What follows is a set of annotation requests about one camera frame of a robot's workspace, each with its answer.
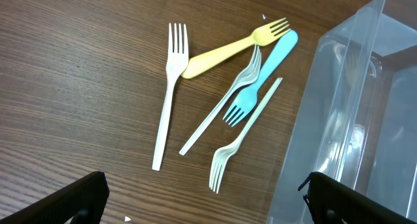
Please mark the left clear plastic container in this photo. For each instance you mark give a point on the left clear plastic container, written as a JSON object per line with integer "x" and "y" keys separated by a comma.
{"x": 357, "y": 118}

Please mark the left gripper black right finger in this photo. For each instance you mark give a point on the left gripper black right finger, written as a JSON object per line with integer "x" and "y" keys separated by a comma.
{"x": 331, "y": 202}

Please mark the yellow plastic fork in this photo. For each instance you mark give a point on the yellow plastic fork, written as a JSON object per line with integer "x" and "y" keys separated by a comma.
{"x": 261, "y": 36}

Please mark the white plastic fork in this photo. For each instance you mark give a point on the white plastic fork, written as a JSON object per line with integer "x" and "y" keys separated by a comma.
{"x": 177, "y": 62}

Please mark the translucent curved white fork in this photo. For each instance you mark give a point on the translucent curved white fork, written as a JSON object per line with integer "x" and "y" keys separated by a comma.
{"x": 222, "y": 155}

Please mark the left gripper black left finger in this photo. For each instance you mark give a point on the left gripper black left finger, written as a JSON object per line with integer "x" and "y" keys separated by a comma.
{"x": 81, "y": 202}

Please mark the light blue plastic fork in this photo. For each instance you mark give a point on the light blue plastic fork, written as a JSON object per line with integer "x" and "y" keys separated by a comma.
{"x": 246, "y": 99}

